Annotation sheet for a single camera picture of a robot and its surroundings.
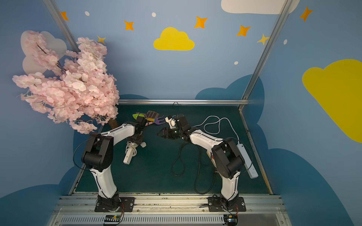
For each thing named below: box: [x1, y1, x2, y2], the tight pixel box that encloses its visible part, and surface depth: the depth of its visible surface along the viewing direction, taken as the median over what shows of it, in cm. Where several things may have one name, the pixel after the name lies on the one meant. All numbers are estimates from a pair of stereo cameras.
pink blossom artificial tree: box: [12, 31, 120, 135], surface depth 60 cm
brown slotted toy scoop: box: [145, 110, 160, 119], surface depth 117 cm
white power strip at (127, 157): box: [123, 142, 135, 165], surface depth 89 cm
